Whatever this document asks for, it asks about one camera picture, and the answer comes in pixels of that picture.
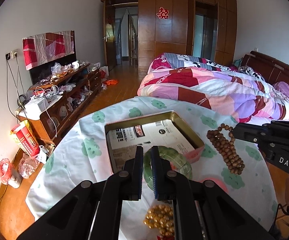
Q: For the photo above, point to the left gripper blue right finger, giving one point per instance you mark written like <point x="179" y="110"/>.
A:
<point x="160" y="167"/>

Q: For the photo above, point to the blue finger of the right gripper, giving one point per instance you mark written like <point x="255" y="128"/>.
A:
<point x="249" y="132"/>

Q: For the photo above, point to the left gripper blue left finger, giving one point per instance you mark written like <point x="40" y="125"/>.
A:
<point x="132" y="183"/>

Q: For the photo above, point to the green jade bangle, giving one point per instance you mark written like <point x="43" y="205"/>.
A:
<point x="177" y="161"/>

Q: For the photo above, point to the brown wooden bead mala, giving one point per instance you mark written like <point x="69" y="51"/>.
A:
<point x="222" y="139"/>

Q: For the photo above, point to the pink bangle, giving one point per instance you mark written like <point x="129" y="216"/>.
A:
<point x="215" y="182"/>

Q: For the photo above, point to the wooden bedroom door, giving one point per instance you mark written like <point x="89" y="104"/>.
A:
<point x="109" y="34"/>

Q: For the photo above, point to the paper leaflet in tin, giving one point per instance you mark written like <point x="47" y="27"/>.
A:
<point x="122" y="142"/>

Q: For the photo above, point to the white cloth with green clouds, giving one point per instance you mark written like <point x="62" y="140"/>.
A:
<point x="83" y="155"/>

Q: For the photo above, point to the pink patchwork quilt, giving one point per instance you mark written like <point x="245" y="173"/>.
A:
<point x="240" y="92"/>

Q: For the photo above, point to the pink cookie tin box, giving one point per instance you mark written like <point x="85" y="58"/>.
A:
<point x="183" y="126"/>

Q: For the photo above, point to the wooden bed headboard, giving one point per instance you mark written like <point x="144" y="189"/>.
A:
<point x="268" y="67"/>

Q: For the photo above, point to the orange item on floor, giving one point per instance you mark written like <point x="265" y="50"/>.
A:
<point x="111" y="82"/>

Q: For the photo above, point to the wooden TV cabinet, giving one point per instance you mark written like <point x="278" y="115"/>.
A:
<point x="67" y="98"/>

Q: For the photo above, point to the red yellow gift bag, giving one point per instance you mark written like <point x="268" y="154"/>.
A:
<point x="22" y="134"/>

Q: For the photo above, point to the white box on cabinet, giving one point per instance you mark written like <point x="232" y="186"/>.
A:
<point x="36" y="106"/>

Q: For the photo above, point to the red plastic bag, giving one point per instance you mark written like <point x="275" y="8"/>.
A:
<point x="5" y="171"/>

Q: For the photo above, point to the wooden wardrobe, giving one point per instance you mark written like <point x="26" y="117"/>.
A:
<point x="175" y="35"/>

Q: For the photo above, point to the black television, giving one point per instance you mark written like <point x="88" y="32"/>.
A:
<point x="43" y="71"/>

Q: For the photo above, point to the red double happiness decal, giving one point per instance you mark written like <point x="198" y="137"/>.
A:
<point x="163" y="13"/>

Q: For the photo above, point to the red patchwork TV cover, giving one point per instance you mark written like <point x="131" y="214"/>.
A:
<point x="43" y="48"/>

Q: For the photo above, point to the wall power socket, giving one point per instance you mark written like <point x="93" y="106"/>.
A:
<point x="13" y="54"/>

